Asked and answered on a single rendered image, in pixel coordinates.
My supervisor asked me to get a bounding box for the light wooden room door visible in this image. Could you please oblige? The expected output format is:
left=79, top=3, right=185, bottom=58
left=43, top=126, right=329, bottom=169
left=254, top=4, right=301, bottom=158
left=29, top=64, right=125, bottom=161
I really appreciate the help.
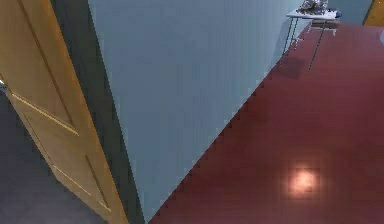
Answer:
left=0, top=0, right=130, bottom=224

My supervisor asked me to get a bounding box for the white table with thin legs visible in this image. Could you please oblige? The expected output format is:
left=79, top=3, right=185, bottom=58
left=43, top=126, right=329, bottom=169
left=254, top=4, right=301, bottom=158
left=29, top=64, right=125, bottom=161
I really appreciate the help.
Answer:
left=281, top=9, right=342, bottom=73

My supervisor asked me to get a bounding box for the grey cluttered object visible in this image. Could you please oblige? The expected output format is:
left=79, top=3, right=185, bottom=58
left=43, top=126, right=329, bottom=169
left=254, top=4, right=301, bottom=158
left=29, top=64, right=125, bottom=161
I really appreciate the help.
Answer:
left=297, top=0, right=330, bottom=15

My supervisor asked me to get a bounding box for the orange wooden door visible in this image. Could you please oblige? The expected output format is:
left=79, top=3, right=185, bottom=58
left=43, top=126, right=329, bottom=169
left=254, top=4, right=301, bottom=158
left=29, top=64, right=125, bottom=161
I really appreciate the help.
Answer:
left=363, top=0, right=384, bottom=28

